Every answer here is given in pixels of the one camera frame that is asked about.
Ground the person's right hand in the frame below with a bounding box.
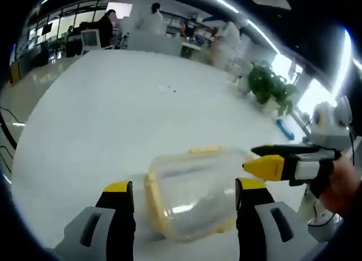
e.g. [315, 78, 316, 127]
[318, 155, 362, 217]

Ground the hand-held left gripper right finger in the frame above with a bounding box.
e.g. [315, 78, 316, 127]
[234, 177, 315, 261]

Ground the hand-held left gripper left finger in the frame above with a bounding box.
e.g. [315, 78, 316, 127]
[54, 180, 137, 261]

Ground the white monitor back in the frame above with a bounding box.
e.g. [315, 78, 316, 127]
[81, 29, 102, 49]

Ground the black cable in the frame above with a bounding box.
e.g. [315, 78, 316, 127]
[307, 211, 342, 228]

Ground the white worn device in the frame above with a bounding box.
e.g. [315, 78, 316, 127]
[299, 184, 342, 242]

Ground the bright wall monitor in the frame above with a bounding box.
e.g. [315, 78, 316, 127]
[106, 2, 133, 19]

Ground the green potted plant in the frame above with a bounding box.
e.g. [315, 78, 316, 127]
[247, 62, 298, 117]

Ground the clear container with yellow buckle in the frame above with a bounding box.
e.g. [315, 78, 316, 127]
[143, 144, 269, 242]

